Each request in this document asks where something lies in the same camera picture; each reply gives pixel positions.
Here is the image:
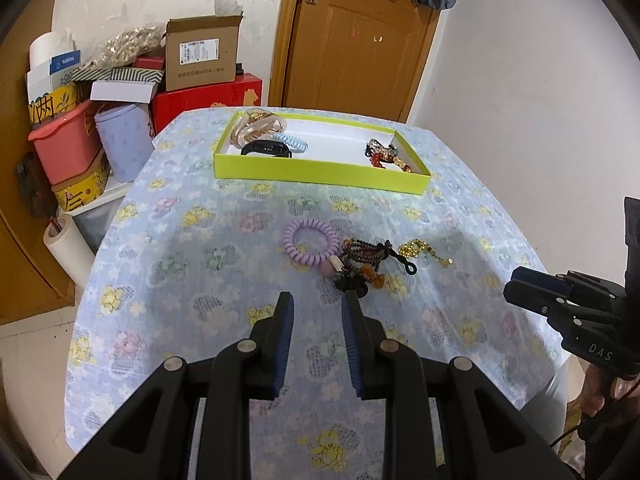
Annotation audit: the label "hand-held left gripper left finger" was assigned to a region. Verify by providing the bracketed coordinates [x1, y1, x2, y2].
[57, 291, 296, 480]

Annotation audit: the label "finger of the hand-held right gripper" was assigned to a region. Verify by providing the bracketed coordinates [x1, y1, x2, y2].
[512, 266, 627, 302]
[503, 280, 617, 329]

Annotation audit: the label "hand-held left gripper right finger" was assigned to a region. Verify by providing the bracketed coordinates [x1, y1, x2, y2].
[340, 290, 576, 480]

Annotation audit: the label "brown beaded tassel bracelet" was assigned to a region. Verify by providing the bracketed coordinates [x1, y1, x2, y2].
[325, 237, 419, 302]

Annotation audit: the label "purple spiral hair tie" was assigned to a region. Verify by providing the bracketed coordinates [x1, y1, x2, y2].
[283, 219, 340, 266]

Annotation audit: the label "gold chain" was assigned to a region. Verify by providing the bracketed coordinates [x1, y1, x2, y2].
[397, 240, 455, 268]

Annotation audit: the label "yellow-green shallow box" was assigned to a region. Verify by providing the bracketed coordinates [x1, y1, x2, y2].
[214, 110, 432, 196]

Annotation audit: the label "red bead bracelet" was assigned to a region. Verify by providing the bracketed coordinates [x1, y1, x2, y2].
[367, 152, 414, 174]

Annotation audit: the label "black smart band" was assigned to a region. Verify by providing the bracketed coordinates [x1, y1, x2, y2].
[241, 140, 295, 160]

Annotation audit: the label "blue spiral hair tie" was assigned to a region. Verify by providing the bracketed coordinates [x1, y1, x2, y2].
[272, 132, 309, 154]

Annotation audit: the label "black hair tie with charms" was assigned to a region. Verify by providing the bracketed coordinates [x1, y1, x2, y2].
[364, 139, 401, 159]

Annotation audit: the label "beige hair claw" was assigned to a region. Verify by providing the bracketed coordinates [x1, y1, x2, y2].
[230, 109, 289, 145]

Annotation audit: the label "person's right hand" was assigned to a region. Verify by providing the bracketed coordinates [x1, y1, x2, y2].
[580, 365, 632, 418]

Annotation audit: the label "person's grey trousers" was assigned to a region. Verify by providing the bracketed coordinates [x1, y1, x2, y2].
[520, 367, 568, 443]

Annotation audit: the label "floral tablecloth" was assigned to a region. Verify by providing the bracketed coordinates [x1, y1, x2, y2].
[65, 106, 571, 466]

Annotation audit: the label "white paper roll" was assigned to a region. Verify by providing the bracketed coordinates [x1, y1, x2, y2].
[42, 213, 96, 287]
[29, 31, 76, 69]

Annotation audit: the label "large red box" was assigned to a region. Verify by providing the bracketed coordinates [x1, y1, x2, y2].
[151, 74, 264, 137]

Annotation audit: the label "yellow tin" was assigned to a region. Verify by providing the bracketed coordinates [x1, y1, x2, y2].
[51, 152, 111, 213]

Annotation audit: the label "lavender patterned bucket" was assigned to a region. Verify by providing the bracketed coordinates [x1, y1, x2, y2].
[94, 104, 155, 183]

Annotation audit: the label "wooden wardrobe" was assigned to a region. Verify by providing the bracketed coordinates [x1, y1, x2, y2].
[0, 150, 77, 327]

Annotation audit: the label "open cardboard box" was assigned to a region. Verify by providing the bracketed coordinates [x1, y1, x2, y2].
[165, 10, 246, 92]

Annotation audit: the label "pink plastic bin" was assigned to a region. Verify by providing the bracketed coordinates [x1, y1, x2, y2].
[28, 99, 104, 186]

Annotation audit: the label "wooden door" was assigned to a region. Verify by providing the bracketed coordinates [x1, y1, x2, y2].
[281, 0, 442, 124]

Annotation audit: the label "white flat box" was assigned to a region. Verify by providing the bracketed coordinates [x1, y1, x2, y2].
[90, 79, 159, 104]

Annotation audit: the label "green striped box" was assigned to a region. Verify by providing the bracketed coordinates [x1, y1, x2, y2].
[72, 66, 166, 84]

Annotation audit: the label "yellow printed box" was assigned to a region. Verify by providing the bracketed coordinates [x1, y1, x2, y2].
[27, 82, 92, 129]

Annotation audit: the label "clear bag of nuts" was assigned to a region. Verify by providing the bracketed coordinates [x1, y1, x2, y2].
[80, 24, 167, 69]

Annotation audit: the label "white and blue carton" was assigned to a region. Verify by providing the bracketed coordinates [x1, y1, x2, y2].
[26, 50, 83, 104]

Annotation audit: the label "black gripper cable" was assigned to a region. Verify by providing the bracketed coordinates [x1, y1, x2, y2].
[549, 410, 587, 450]

